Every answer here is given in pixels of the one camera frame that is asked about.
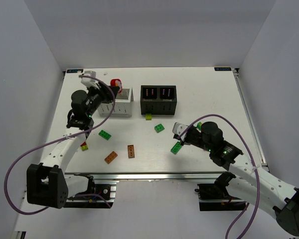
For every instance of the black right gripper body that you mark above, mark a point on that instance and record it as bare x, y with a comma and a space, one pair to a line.
185, 137

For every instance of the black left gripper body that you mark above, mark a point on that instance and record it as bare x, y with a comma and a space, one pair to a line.
106, 92

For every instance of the red arch lego brick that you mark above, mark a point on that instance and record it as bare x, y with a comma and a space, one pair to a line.
117, 83

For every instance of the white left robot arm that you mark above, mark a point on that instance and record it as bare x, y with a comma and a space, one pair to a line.
46, 183

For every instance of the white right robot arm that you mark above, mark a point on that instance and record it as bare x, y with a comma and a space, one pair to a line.
243, 180

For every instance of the white two-compartment container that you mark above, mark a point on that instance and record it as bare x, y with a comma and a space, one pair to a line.
123, 105

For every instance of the green lego pair with yellow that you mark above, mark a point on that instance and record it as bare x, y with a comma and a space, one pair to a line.
199, 124

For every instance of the green flat lego left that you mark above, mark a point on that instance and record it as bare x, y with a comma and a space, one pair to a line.
104, 135

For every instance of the blue label sticker left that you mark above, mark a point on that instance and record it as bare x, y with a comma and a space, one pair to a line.
74, 71

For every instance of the blue label sticker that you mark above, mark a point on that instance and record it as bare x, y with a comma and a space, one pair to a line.
222, 69
74, 71

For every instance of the green long lego brick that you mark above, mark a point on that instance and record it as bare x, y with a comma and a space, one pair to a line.
176, 148

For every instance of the black two-compartment container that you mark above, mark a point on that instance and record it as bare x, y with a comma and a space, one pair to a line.
158, 99

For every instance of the lime lego by black container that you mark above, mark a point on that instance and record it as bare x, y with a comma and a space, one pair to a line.
148, 117

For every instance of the lime red lego stack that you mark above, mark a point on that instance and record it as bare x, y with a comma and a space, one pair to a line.
84, 146

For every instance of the green square lego brick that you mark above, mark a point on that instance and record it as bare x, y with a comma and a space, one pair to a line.
159, 128

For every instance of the orange lego brick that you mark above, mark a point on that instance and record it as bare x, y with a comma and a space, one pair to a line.
110, 157

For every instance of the brown lego brick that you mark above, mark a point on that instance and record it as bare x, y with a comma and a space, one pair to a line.
131, 151

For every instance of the blue label sticker right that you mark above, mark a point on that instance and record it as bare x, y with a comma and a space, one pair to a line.
222, 69

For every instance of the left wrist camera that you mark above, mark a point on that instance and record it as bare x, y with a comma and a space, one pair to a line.
87, 79

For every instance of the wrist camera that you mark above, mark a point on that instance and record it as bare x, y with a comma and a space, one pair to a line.
179, 131
87, 79

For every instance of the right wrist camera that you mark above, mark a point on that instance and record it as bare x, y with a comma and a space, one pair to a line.
179, 131

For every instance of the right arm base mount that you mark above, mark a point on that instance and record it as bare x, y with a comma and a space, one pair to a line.
214, 197

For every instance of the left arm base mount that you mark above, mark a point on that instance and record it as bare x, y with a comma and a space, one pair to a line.
84, 191

